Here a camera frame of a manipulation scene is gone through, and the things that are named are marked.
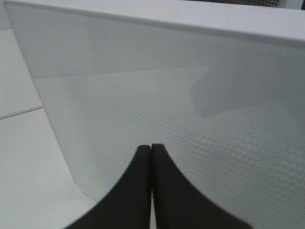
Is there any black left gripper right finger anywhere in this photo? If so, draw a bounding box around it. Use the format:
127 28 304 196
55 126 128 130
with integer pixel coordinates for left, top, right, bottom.
151 144 251 229

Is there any white microwave oven body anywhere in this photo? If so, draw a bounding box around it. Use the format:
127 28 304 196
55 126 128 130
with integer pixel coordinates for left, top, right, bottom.
4 0 305 44

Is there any white microwave door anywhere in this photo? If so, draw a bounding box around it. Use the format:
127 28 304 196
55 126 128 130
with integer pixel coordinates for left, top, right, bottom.
4 3 305 229

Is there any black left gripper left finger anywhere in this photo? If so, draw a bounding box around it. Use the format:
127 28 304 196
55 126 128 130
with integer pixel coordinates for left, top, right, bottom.
66 145 152 229

